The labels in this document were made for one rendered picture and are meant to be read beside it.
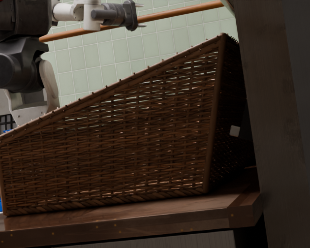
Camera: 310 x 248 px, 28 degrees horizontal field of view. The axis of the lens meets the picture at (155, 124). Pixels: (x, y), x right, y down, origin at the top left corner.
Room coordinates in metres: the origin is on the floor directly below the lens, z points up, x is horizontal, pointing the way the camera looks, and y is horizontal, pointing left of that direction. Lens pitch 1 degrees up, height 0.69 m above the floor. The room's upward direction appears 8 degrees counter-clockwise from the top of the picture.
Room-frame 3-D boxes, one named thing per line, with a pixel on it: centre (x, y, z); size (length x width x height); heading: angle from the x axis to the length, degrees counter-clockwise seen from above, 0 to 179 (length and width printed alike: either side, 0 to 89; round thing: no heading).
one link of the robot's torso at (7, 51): (2.10, 0.44, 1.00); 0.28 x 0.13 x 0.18; 166
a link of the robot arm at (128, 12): (2.45, 0.08, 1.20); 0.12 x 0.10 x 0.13; 131
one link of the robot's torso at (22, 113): (2.17, 0.42, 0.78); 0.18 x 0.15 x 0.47; 76
